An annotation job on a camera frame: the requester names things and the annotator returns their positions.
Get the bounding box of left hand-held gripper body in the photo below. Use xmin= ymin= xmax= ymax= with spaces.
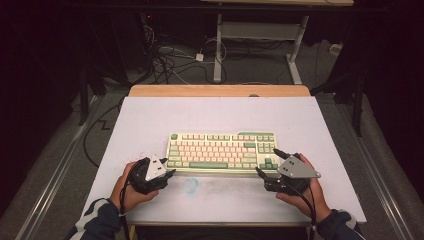
xmin=128 ymin=153 xmax=172 ymax=195

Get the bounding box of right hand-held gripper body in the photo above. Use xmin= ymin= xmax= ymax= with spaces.
xmin=264 ymin=153 xmax=322 ymax=196

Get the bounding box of cream green pink keyboard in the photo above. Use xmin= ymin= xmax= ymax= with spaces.
xmin=164 ymin=130 xmax=283 ymax=175

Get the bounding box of person's left hand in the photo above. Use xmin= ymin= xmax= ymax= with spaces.
xmin=110 ymin=162 xmax=160 ymax=213

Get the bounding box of person's right hand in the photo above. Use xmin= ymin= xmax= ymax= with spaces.
xmin=275 ymin=153 xmax=333 ymax=224

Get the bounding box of white table mat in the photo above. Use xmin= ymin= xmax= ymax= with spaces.
xmin=83 ymin=96 xmax=368 ymax=224

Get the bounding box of wooden table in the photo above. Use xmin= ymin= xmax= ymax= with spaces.
xmin=127 ymin=84 xmax=312 ymax=98

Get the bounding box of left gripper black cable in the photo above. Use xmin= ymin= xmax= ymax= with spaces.
xmin=118 ymin=163 xmax=134 ymax=240

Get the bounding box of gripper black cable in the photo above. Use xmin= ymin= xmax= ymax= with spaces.
xmin=286 ymin=184 xmax=318 ymax=240
xmin=118 ymin=163 xmax=134 ymax=240

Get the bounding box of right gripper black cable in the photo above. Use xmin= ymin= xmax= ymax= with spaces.
xmin=286 ymin=184 xmax=318 ymax=240

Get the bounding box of long black floor cable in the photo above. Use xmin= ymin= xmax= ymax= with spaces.
xmin=83 ymin=98 xmax=125 ymax=169

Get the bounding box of metal floor rail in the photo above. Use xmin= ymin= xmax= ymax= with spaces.
xmin=16 ymin=95 xmax=102 ymax=240
xmin=334 ymin=101 xmax=416 ymax=240

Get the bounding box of tangle of black cables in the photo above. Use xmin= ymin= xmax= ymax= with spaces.
xmin=141 ymin=24 xmax=229 ymax=85

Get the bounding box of white metal desk frame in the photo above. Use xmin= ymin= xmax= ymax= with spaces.
xmin=213 ymin=13 xmax=309 ymax=85

